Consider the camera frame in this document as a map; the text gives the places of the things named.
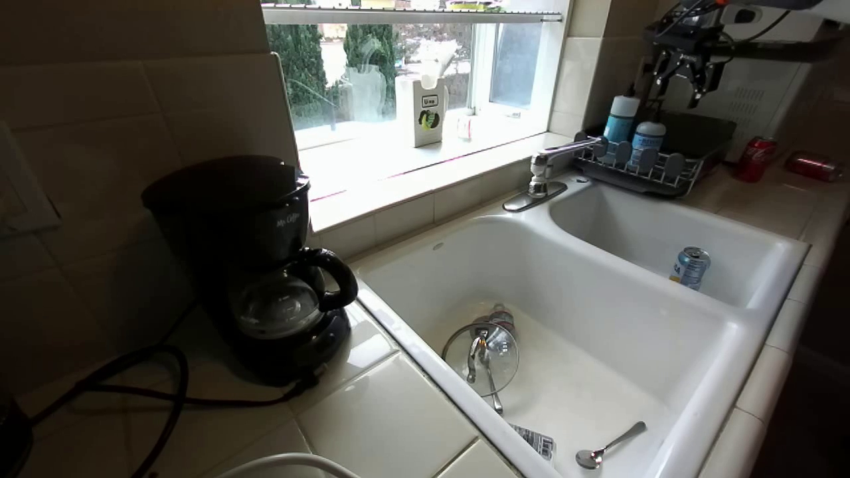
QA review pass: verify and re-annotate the white carton green print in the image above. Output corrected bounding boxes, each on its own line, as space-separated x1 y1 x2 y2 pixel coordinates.
393 64 446 150

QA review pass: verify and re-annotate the thin metal utensil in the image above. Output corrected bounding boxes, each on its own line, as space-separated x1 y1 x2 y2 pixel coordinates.
479 376 507 417

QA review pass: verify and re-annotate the kitchen window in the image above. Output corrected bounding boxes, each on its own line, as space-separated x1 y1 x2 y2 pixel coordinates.
262 0 568 158

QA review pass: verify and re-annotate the red can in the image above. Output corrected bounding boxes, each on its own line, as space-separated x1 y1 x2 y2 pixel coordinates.
736 137 782 184

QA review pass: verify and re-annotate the translucent spray bottle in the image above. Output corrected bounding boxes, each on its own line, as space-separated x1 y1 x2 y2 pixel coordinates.
341 36 393 125

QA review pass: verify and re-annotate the white double basin sink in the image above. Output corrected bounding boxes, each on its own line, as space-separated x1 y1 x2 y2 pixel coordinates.
355 175 813 478

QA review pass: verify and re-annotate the black coffee maker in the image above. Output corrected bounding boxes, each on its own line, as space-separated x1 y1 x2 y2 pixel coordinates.
141 154 362 389

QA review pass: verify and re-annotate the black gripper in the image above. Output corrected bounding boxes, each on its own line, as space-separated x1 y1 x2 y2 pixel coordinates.
649 0 741 114

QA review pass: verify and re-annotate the dish drying rack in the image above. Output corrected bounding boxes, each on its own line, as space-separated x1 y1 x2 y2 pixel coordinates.
575 111 740 199

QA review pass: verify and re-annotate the metal spoon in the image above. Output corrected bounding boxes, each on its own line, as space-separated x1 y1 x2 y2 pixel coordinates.
575 419 649 474

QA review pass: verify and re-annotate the small white bottle blue label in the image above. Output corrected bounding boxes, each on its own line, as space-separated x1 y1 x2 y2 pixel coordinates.
631 119 671 171

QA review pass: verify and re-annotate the chrome sink faucet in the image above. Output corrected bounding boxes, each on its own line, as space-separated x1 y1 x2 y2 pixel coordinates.
502 137 606 216

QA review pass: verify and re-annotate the black power cable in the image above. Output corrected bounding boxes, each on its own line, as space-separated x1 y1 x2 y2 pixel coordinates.
34 342 315 478

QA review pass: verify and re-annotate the white wall outlet plate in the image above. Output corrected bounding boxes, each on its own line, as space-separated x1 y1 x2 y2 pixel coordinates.
0 123 62 241

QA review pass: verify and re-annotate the tall white bottle blue label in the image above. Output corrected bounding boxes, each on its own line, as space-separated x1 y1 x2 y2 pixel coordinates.
604 93 644 150

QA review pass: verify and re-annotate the red flat object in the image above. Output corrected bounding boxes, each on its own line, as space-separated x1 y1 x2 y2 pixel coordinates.
784 151 841 184

